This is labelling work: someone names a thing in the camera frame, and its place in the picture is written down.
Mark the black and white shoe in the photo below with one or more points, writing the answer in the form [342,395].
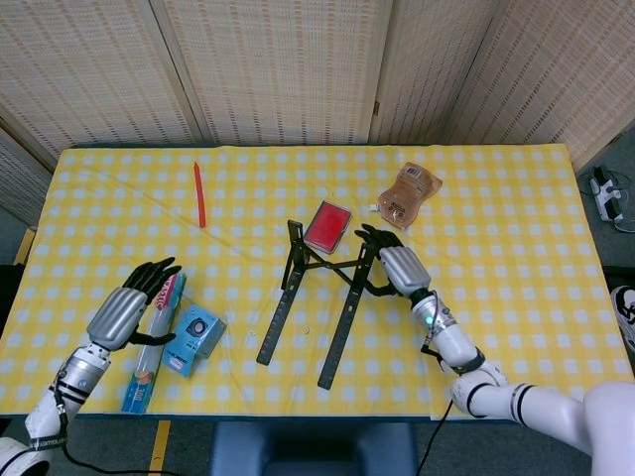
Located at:
[625,312]

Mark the red plastic stick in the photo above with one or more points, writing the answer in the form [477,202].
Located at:
[200,198]

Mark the black folding stand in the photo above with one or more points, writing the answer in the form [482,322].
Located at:
[337,347]

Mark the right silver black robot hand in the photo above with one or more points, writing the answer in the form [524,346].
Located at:
[404,273]

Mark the red ink pad case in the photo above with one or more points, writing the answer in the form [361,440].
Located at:
[325,225]

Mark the blue speaker box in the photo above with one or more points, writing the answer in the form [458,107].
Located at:
[196,337]

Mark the brown sauce pouch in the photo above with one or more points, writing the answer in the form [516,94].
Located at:
[404,198]

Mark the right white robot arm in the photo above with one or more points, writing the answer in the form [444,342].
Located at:
[456,342]

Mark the white power strip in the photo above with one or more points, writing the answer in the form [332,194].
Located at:
[605,196]

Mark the plastic wrap box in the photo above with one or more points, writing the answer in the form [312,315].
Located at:
[149,357]

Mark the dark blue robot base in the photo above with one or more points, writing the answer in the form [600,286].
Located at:
[317,446]

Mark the woven folding screen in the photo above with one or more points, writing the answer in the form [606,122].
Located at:
[297,74]

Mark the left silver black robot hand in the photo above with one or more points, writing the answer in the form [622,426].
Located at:
[116,317]

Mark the yellow white checked tablecloth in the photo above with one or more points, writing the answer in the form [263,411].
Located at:
[496,297]

